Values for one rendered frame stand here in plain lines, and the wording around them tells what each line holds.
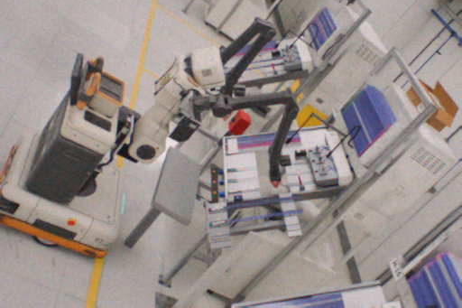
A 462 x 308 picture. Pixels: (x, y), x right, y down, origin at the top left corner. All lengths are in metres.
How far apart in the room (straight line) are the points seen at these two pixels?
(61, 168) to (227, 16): 4.98
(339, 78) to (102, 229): 2.28
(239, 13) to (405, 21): 2.39
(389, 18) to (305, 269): 3.48
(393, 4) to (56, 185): 4.30
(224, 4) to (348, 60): 3.45
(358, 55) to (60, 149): 2.48
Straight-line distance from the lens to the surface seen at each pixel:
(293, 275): 3.74
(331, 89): 4.61
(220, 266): 3.21
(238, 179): 3.44
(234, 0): 7.65
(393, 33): 6.47
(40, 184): 3.15
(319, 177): 3.30
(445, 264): 2.44
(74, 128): 2.90
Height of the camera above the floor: 2.37
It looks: 22 degrees down
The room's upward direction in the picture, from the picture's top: 43 degrees clockwise
